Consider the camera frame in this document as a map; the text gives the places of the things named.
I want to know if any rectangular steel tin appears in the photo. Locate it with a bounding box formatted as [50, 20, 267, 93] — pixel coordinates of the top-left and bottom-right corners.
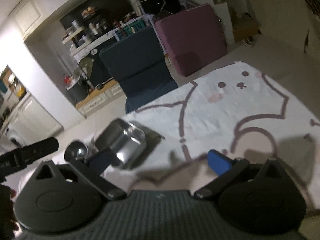
[94, 119, 147, 169]

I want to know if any person left hand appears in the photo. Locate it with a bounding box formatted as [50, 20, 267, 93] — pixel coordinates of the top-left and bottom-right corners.
[1, 185, 19, 239]

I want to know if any white washing machine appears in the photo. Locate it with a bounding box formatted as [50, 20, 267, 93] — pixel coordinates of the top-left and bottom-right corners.
[3, 127, 26, 147]

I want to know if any white kitchen cabinet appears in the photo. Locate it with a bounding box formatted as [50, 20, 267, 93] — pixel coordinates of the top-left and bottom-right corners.
[1, 94, 63, 144]

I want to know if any bear print tablecloth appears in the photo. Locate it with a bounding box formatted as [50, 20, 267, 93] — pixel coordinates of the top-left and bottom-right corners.
[102, 62, 319, 211]

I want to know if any grey trash bin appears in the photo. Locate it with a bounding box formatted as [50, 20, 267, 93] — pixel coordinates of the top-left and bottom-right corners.
[67, 81, 88, 105]

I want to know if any black have-a-nice-day cabinet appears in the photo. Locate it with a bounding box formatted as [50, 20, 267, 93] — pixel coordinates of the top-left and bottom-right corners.
[77, 38, 121, 87]

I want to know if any dark blue cushion chair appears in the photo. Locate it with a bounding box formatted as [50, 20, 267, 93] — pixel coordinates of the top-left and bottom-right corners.
[99, 27, 178, 114]

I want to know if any white shelf rack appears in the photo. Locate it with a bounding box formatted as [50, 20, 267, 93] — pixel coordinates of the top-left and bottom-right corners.
[62, 26, 87, 50]

